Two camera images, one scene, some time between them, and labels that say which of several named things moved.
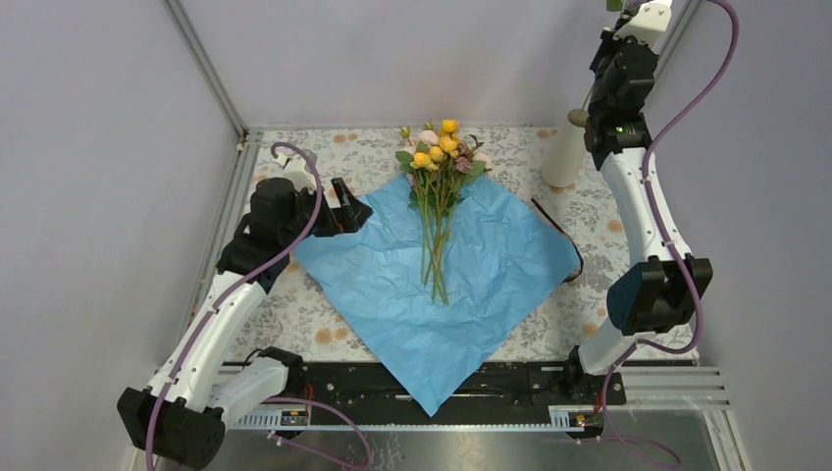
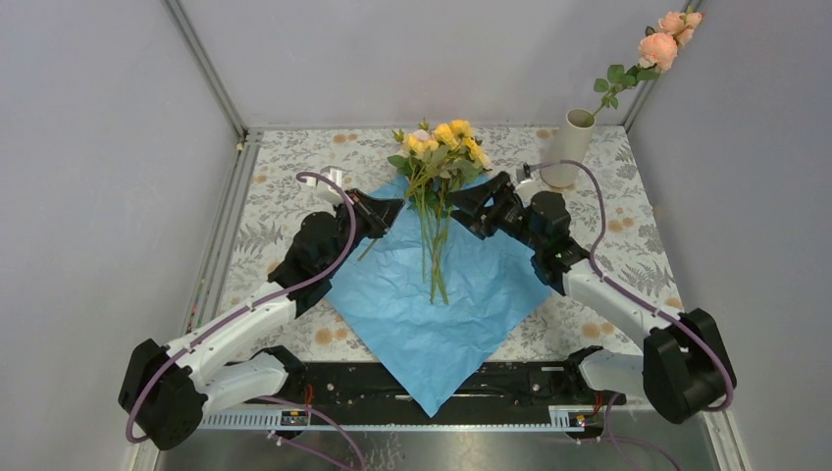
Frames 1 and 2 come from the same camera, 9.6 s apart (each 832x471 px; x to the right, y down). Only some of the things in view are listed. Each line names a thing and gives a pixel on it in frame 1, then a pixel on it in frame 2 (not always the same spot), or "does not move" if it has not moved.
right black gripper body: (607, 52) → (535, 242)
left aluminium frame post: (207, 65) does not move
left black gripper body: (306, 207) → (345, 229)
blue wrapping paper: (504, 262) does not move
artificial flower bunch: (440, 165) does not move
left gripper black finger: (352, 211) → (373, 216)
